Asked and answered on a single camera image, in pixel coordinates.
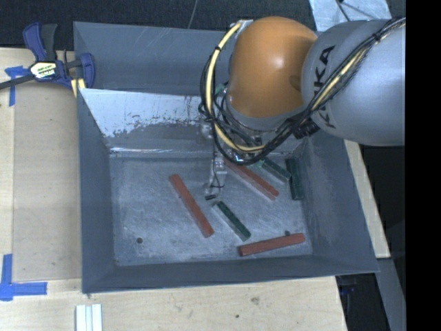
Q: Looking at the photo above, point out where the grey metal bin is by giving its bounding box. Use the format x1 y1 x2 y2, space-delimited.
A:
72 21 380 294

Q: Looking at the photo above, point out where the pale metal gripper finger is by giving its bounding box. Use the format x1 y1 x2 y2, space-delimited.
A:
204 157 219 201
216 158 229 190

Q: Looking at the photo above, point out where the red-brown flat block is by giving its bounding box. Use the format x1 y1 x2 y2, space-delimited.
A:
237 232 307 258
168 173 216 239
223 158 280 201

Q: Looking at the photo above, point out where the black cylinder on white bracket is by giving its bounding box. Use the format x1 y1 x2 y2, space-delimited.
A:
291 120 318 140

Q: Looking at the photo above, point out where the dark green flat block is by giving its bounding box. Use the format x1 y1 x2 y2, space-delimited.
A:
256 157 292 183
285 157 305 201
214 200 252 242

